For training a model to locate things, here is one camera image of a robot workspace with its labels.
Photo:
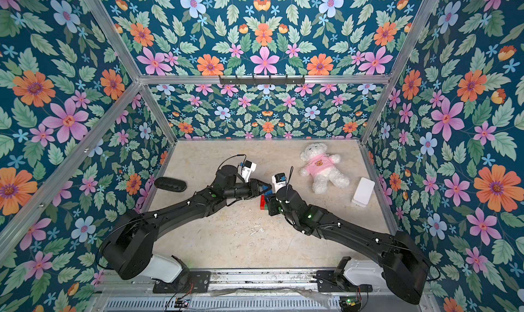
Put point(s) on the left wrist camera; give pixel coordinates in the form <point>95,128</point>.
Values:
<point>246,170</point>

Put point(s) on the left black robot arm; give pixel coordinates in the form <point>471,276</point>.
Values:
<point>128,249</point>

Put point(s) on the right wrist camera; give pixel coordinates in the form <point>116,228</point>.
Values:
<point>278,182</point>

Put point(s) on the aluminium front rail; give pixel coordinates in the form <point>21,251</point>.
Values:
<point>263,289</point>

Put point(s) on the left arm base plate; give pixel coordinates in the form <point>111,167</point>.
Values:
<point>186,280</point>

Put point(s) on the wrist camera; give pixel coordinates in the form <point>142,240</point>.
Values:
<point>246,170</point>
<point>278,182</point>

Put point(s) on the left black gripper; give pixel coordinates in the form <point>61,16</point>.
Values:
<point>261,184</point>

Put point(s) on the white teddy bear pink shirt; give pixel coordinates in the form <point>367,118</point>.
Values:
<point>322,167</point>

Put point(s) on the red lego brick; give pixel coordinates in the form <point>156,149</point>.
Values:
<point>262,202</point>

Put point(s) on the white rectangular box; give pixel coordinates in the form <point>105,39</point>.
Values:
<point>363,193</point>

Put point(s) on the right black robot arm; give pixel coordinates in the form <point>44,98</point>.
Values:
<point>404,267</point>

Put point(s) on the black hook rail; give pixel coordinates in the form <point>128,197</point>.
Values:
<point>261,80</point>

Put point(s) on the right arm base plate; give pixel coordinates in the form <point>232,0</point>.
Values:
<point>339,281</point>

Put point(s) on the black oval case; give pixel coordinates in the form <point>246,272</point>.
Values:
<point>170,184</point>

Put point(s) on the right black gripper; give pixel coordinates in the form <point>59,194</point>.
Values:
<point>274,203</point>

